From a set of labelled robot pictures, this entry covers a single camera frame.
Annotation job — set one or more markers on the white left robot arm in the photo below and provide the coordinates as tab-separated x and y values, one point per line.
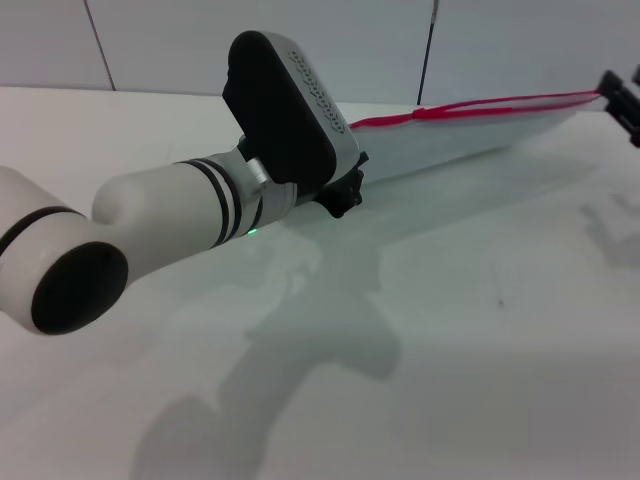
165	210

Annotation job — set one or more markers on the black silver wrist camera box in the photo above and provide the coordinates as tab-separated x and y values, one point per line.
280	115

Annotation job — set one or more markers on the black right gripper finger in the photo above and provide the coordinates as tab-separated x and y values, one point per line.
627	117
617	85

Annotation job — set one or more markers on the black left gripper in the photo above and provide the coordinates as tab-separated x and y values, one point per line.
345	200

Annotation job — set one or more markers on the silver plug on left wrist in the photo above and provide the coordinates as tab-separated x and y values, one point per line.
259	171

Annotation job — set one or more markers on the clear red-zip document bag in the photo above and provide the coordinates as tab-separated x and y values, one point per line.
450	140

